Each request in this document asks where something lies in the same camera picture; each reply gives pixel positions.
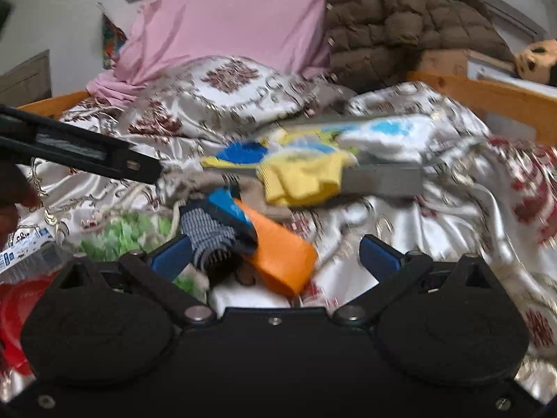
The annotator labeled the white whale print sock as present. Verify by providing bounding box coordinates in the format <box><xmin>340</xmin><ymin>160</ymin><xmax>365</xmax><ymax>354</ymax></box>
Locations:
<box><xmin>336</xmin><ymin>115</ymin><xmax>432</xmax><ymax>163</ymax></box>

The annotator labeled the navy striped orange sock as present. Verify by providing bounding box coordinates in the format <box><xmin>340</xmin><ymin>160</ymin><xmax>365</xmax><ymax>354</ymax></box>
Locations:
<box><xmin>180</xmin><ymin>187</ymin><xmax>319</xmax><ymax>297</ymax></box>

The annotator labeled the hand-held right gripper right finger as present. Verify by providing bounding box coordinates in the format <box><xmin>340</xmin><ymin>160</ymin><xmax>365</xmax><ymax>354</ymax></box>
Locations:
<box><xmin>334</xmin><ymin>234</ymin><xmax>497</xmax><ymax>326</ymax></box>

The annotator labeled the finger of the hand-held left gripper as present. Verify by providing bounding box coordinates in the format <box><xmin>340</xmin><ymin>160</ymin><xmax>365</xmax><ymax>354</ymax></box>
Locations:
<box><xmin>0</xmin><ymin>103</ymin><xmax>133</xmax><ymax>157</ymax></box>
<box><xmin>0</xmin><ymin>136</ymin><xmax>164</xmax><ymax>185</ymax></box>

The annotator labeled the person's left hand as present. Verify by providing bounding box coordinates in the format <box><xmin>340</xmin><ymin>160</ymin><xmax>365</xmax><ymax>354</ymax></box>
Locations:
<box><xmin>0</xmin><ymin>160</ymin><xmax>41</xmax><ymax>247</ymax></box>

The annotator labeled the wooden bed frame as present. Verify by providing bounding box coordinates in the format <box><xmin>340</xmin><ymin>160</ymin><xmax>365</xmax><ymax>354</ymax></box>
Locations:
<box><xmin>17</xmin><ymin>71</ymin><xmax>557</xmax><ymax>147</ymax></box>

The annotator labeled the blue yellow sock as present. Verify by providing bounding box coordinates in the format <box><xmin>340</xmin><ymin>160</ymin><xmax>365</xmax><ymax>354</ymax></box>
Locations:
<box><xmin>201</xmin><ymin>140</ymin><xmax>273</xmax><ymax>180</ymax></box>

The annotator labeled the green patterned packet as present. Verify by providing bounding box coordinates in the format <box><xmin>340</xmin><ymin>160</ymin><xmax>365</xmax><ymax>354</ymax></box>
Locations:
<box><xmin>79</xmin><ymin>210</ymin><xmax>210</xmax><ymax>302</ymax></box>

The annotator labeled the white blue small carton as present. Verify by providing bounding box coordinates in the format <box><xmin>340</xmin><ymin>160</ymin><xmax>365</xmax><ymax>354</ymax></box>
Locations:
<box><xmin>0</xmin><ymin>225</ymin><xmax>68</xmax><ymax>285</ymax></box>

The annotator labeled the pink hanging sheet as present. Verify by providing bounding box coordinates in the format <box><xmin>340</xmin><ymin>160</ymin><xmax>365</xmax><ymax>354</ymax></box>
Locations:
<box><xmin>86</xmin><ymin>0</ymin><xmax>332</xmax><ymax>106</ymax></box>

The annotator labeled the grey wall board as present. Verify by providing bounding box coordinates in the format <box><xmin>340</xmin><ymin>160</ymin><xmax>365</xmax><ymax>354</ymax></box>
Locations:
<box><xmin>0</xmin><ymin>49</ymin><xmax>52</xmax><ymax>106</ymax></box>

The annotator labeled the white cabinet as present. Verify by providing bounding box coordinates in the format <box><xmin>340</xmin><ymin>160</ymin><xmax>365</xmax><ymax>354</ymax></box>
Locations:
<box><xmin>467</xmin><ymin>58</ymin><xmax>531</xmax><ymax>83</ymax></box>

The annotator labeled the red lid plastic jar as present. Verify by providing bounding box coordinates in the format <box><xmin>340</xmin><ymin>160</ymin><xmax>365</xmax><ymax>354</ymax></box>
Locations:
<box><xmin>0</xmin><ymin>269</ymin><xmax>62</xmax><ymax>379</ymax></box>

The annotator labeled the colourful hanging wall picture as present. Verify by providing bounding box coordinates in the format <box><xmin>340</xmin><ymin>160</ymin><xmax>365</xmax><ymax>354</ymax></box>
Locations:
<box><xmin>101</xmin><ymin>12</ymin><xmax>128</xmax><ymax>71</ymax></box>

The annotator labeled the yellow striped sock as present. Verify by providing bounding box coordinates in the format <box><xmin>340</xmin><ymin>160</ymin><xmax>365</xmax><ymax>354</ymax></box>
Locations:
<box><xmin>258</xmin><ymin>147</ymin><xmax>360</xmax><ymax>207</ymax></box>

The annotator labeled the brown puffer jacket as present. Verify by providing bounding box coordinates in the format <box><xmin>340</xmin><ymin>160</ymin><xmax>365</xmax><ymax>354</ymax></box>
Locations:
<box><xmin>324</xmin><ymin>0</ymin><xmax>517</xmax><ymax>95</ymax></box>

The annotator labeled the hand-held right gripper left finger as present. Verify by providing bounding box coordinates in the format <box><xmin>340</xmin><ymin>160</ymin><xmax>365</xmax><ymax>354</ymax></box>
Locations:
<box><xmin>56</xmin><ymin>235</ymin><xmax>217</xmax><ymax>326</ymax></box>

